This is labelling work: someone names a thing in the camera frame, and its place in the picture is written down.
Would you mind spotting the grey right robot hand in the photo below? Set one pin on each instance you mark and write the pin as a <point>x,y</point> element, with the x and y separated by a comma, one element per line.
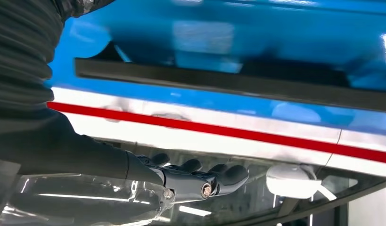
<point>71,156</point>

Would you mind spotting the blue metal shelf rack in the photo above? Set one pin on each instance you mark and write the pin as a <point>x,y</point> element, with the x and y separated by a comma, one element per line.
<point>211,99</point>

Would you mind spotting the white car with red stripe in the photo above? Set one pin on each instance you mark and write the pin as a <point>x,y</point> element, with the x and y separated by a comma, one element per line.
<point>211,140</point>

